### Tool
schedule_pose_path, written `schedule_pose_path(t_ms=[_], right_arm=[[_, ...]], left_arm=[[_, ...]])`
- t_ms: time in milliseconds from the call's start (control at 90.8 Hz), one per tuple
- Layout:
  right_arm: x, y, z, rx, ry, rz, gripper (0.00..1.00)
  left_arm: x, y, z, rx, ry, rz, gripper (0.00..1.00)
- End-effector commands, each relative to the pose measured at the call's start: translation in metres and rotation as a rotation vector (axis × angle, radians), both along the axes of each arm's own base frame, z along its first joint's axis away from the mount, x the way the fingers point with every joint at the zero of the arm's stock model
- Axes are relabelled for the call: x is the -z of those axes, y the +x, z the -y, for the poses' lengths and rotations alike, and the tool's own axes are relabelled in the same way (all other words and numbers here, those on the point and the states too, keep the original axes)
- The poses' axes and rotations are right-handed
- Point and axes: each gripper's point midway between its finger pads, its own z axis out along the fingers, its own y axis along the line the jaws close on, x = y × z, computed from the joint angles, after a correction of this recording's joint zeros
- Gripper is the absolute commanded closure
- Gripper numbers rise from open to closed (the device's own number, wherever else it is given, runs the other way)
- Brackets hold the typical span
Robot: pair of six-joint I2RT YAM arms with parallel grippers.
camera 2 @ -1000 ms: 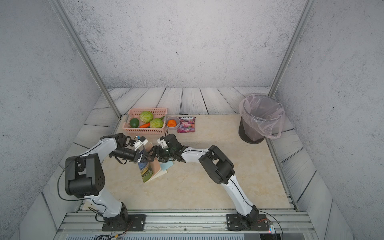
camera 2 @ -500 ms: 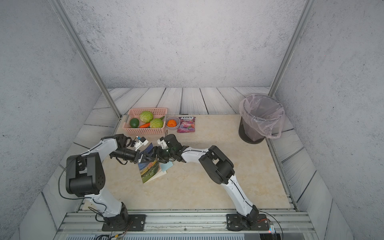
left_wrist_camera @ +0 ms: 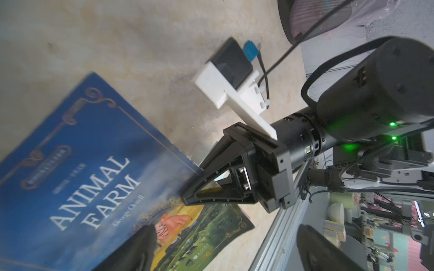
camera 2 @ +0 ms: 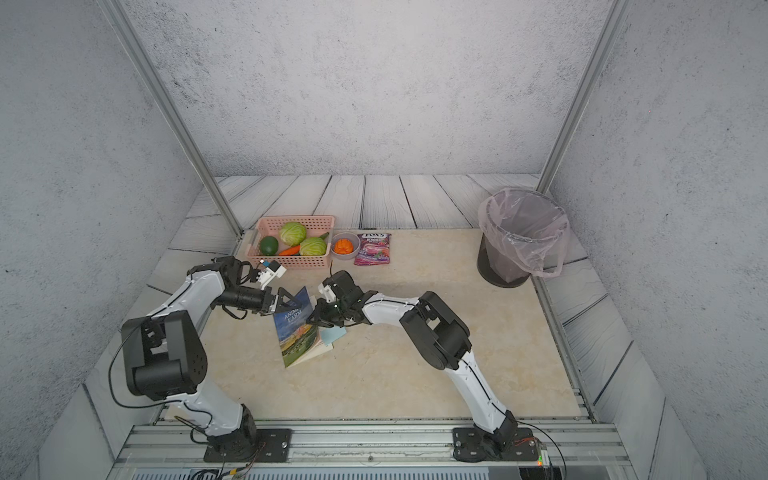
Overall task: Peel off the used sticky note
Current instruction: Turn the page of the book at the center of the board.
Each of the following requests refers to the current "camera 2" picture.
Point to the small bowl with orange food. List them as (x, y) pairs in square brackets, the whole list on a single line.
[(345, 246)]

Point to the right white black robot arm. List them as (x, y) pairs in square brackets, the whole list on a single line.
[(442, 340)]

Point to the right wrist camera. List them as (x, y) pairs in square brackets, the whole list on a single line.
[(340, 287)]

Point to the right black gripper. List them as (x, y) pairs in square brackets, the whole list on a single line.
[(318, 315)]

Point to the pink plastic basket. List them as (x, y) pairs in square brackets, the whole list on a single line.
[(316, 225)]

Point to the green cabbage front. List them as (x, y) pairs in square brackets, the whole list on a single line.
[(313, 246)]

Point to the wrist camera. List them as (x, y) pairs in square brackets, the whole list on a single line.
[(340, 287), (267, 271)]

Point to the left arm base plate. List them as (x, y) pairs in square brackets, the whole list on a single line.
[(259, 445)]

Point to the orange carrot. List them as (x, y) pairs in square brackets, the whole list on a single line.
[(292, 251)]

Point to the Animal Farm paperback book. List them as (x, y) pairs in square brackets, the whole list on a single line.
[(299, 340)]

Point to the dark green avocado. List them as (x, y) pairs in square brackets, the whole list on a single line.
[(269, 246)]

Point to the front aluminium rail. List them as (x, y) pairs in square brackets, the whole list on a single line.
[(571, 444)]

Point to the aluminium frame post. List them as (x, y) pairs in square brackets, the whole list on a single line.
[(132, 45), (616, 15)]

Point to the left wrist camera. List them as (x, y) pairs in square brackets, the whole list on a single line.
[(267, 271)]

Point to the blue sticky note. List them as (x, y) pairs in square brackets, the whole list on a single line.
[(330, 335)]

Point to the right aluminium frame post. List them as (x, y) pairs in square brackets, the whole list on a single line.
[(616, 15)]

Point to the black bin with plastic liner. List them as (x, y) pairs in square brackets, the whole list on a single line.
[(524, 234)]

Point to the left aluminium frame post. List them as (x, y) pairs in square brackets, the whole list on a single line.
[(132, 45)]

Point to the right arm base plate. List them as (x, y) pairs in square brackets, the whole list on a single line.
[(472, 445)]

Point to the green cabbage back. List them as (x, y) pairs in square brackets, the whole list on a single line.
[(292, 234)]

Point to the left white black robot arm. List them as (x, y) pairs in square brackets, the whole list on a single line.
[(163, 355)]

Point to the purple snack packet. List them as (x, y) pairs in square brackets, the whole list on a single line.
[(374, 249)]

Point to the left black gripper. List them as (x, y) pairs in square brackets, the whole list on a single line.
[(265, 307)]

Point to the green cabbage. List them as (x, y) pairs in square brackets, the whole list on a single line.
[(313, 246), (292, 234)]

